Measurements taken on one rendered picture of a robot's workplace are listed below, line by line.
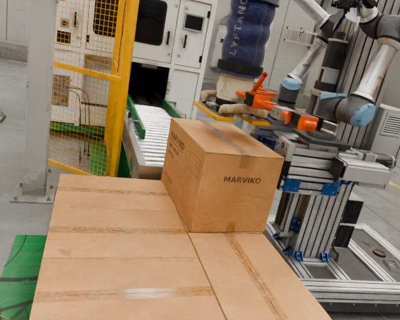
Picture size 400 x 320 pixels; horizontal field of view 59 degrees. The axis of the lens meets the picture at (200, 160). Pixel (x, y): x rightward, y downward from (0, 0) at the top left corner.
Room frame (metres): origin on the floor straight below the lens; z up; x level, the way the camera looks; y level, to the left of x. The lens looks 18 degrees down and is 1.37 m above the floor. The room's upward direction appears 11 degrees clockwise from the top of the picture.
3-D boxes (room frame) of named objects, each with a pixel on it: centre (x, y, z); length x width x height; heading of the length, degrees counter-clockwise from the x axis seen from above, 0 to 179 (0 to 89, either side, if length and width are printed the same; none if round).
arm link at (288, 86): (2.31, -0.47, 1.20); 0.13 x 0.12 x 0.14; 173
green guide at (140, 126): (3.52, 0.79, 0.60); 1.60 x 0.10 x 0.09; 20
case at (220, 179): (1.82, -0.09, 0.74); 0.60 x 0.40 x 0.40; 23
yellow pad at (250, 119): (1.86, -0.19, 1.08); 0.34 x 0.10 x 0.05; 22
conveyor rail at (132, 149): (3.16, 0.73, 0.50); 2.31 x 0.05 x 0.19; 20
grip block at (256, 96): (1.59, -0.20, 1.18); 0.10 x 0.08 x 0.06; 112
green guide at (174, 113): (3.70, 0.29, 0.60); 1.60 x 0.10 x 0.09; 20
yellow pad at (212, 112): (1.79, -0.01, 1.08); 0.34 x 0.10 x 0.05; 22
